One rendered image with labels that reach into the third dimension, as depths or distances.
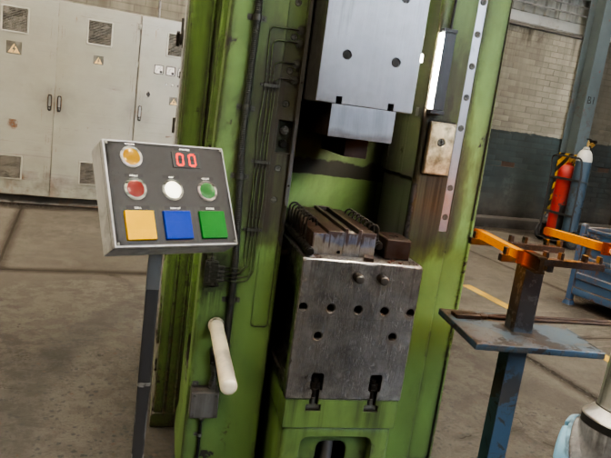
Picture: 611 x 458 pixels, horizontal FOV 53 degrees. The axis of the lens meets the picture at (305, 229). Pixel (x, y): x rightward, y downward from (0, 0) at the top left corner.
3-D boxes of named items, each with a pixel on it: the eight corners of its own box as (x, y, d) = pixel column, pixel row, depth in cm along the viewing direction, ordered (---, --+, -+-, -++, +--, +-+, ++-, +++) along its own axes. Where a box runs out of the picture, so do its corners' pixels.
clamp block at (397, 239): (409, 261, 193) (413, 241, 192) (384, 259, 191) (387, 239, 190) (395, 252, 205) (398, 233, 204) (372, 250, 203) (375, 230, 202)
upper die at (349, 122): (391, 144, 184) (395, 112, 182) (326, 135, 179) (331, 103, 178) (351, 134, 224) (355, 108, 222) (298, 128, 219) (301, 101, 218)
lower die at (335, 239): (373, 258, 191) (377, 232, 189) (310, 253, 186) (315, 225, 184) (337, 229, 231) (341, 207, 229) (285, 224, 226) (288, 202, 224)
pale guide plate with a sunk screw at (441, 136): (448, 176, 203) (457, 124, 200) (423, 173, 201) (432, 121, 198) (445, 175, 205) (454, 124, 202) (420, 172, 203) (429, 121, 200)
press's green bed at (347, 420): (376, 530, 205) (399, 401, 197) (266, 532, 197) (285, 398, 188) (334, 440, 258) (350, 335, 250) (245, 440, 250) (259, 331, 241)
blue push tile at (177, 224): (194, 238, 157) (190, 210, 159) (167, 239, 152) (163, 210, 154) (191, 240, 158) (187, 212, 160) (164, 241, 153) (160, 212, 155)
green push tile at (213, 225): (228, 237, 163) (223, 210, 165) (203, 238, 158) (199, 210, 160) (225, 239, 164) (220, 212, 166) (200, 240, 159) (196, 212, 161)
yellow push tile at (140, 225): (157, 238, 151) (154, 209, 152) (128, 239, 146) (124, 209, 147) (154, 240, 152) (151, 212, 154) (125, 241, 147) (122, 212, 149)
